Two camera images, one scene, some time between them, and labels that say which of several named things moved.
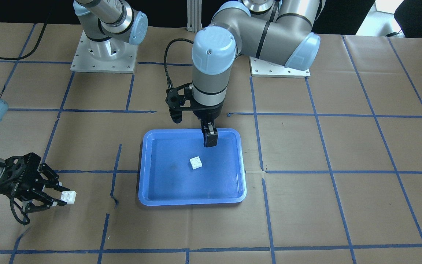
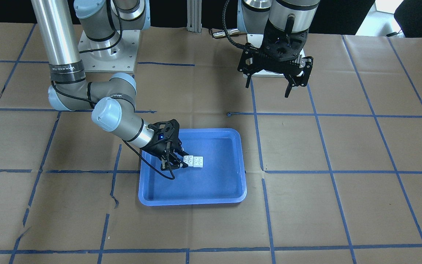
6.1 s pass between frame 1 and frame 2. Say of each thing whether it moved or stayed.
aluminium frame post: stayed
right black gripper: moved
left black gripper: moved
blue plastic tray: stayed
